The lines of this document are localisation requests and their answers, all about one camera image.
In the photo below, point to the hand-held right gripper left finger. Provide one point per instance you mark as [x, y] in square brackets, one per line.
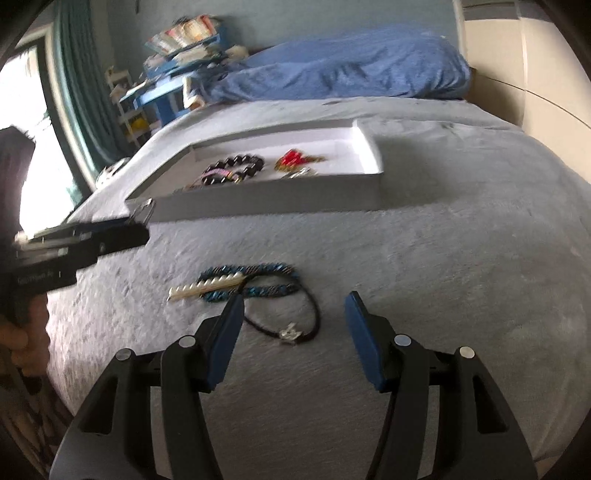
[226, 341]

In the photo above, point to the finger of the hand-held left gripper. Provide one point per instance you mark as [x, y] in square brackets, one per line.
[115, 242]
[83, 229]

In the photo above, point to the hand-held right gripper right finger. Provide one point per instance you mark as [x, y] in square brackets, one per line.
[364, 341]

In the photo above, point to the pearl bar hair clip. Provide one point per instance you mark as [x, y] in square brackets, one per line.
[203, 287]

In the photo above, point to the grey shallow cardboard box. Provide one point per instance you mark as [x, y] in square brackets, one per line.
[277, 198]

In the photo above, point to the round pearl hair clip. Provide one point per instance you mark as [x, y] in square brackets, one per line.
[298, 174]

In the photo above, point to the red and gold ornament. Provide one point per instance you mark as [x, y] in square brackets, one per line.
[291, 158]

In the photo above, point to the person's left hand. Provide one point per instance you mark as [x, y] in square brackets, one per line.
[32, 344]

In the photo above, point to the white bag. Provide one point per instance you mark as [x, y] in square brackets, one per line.
[113, 170]

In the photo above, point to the window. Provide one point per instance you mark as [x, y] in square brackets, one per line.
[41, 161]

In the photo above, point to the grey fleece blanket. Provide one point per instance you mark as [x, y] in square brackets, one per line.
[415, 258]

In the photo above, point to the teal curtain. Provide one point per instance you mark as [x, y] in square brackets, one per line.
[87, 92]

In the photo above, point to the blue desk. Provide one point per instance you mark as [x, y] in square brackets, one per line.
[161, 94]

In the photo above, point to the white cloth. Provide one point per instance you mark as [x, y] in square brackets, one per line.
[191, 92]

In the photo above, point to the stack of papers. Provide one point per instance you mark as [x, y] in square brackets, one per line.
[184, 57]

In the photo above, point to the row of books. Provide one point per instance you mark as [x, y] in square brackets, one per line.
[184, 32]

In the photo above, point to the blue duvet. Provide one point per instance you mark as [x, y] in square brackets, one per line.
[351, 64]

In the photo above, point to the beige wardrobe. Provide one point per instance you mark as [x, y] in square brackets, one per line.
[526, 69]

